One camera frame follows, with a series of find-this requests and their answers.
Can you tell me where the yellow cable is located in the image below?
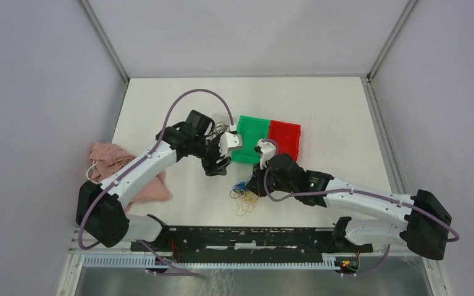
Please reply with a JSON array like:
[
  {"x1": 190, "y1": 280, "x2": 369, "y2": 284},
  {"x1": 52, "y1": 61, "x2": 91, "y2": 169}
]
[{"x1": 234, "y1": 191, "x2": 260, "y2": 217}]

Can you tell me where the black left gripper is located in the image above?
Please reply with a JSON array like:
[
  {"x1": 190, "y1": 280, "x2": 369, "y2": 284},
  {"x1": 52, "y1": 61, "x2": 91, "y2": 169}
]
[{"x1": 193, "y1": 132, "x2": 232, "y2": 177}]

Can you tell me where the green plastic bin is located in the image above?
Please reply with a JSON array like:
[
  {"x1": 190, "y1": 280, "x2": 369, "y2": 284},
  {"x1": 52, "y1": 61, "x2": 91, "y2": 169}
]
[{"x1": 231, "y1": 115, "x2": 270, "y2": 165}]

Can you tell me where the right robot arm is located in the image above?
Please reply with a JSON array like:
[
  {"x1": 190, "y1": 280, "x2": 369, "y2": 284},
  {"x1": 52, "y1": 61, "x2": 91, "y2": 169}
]
[{"x1": 246, "y1": 154, "x2": 459, "y2": 261}]

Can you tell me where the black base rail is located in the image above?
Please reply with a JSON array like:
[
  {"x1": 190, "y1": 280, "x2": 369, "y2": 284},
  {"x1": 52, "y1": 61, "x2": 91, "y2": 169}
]
[{"x1": 149, "y1": 226, "x2": 373, "y2": 264}]

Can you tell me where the pink cloth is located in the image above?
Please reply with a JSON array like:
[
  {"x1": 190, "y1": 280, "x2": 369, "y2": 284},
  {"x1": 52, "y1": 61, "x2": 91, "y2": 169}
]
[{"x1": 86, "y1": 142, "x2": 172, "y2": 212}]

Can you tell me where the brown cable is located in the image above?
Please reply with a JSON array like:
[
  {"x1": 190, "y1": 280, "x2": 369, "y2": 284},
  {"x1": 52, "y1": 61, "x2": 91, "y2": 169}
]
[{"x1": 210, "y1": 121, "x2": 231, "y2": 138}]

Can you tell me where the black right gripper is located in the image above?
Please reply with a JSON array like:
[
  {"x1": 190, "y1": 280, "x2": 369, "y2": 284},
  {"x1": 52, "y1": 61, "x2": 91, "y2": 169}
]
[{"x1": 245, "y1": 159, "x2": 296, "y2": 197}]

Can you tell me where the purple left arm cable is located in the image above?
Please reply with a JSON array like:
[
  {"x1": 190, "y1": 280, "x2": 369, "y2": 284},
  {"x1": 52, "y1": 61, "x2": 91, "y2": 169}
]
[{"x1": 77, "y1": 88, "x2": 238, "y2": 251}]

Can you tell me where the red plastic bin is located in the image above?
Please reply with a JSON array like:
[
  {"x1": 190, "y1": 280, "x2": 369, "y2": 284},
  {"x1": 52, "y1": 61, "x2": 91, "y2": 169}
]
[{"x1": 268, "y1": 120, "x2": 301, "y2": 161}]

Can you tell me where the clear plastic bin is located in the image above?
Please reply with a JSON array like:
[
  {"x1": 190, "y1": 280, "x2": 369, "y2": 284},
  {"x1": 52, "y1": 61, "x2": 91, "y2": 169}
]
[{"x1": 206, "y1": 113, "x2": 231, "y2": 140}]

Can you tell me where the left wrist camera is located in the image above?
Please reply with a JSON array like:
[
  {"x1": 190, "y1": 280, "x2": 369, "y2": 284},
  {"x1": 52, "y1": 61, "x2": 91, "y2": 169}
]
[{"x1": 219, "y1": 132, "x2": 243, "y2": 157}]

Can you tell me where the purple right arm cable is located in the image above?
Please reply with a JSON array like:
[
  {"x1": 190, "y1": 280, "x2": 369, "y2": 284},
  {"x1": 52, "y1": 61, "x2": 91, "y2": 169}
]
[{"x1": 261, "y1": 139, "x2": 460, "y2": 276}]

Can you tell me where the white slotted cable duct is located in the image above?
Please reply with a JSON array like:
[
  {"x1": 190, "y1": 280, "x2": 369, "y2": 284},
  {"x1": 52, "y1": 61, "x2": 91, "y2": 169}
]
[{"x1": 82, "y1": 253, "x2": 338, "y2": 271}]

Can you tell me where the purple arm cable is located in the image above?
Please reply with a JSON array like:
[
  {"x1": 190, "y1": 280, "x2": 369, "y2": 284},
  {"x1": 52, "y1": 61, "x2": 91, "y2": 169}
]
[
  {"x1": 261, "y1": 139, "x2": 460, "y2": 276},
  {"x1": 77, "y1": 88, "x2": 238, "y2": 251}
]

